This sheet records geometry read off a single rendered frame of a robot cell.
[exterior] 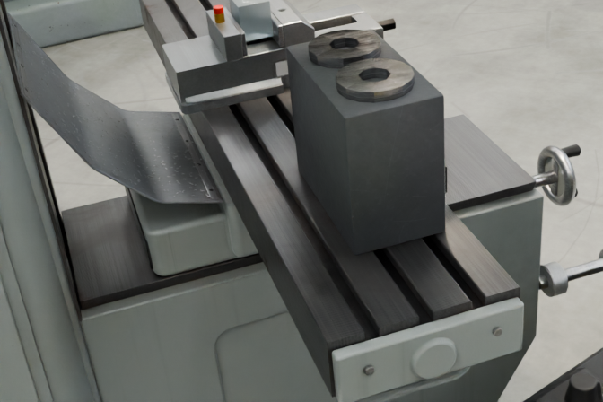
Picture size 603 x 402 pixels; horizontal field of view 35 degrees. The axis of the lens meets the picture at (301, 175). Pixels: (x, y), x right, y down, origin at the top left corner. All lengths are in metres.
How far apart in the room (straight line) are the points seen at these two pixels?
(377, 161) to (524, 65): 2.74
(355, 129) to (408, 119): 0.06
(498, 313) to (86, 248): 0.76
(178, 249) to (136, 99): 2.35
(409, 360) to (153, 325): 0.57
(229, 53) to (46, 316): 0.48
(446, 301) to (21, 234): 0.59
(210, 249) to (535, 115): 2.12
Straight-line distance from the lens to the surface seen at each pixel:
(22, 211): 1.32
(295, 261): 1.13
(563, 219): 2.87
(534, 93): 3.56
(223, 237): 1.45
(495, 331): 1.07
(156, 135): 1.57
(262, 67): 1.50
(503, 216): 1.63
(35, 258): 1.35
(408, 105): 1.05
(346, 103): 1.06
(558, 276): 1.75
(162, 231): 1.42
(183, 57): 1.52
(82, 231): 1.63
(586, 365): 1.51
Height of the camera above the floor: 1.61
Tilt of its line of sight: 31 degrees down
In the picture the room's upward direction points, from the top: 6 degrees counter-clockwise
